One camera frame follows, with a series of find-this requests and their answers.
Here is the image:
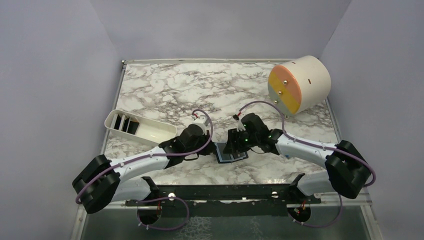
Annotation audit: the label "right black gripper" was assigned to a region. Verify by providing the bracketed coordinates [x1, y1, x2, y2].
[223, 126, 260, 154]

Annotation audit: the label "black card holder blue sleeves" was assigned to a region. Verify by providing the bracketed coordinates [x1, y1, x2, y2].
[214, 142, 249, 164]

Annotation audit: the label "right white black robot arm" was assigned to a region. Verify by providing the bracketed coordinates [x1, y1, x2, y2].
[222, 113, 372, 204]

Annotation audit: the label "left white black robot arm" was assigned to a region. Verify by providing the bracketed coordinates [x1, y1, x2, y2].
[71, 123, 214, 214]

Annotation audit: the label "stack of credit cards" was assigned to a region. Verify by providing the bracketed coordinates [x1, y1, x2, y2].
[111, 114, 140, 135]

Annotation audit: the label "white plastic tray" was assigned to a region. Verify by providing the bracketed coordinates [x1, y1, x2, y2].
[104, 109, 178, 147]

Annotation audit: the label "cream cylinder drum colored face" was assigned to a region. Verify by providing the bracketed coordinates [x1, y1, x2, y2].
[267, 55, 332, 116]

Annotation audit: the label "aluminium table frame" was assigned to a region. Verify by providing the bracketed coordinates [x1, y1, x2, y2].
[69, 58, 383, 240]

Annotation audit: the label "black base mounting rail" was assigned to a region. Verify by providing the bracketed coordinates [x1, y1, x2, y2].
[125, 183, 321, 218]

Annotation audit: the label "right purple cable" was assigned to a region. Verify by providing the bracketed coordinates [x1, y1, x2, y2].
[232, 100, 377, 229]

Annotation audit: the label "purple cable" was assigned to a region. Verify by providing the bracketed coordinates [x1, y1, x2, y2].
[232, 100, 377, 229]
[75, 109, 215, 232]

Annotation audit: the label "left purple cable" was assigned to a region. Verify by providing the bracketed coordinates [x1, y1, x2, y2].
[75, 109, 215, 232]

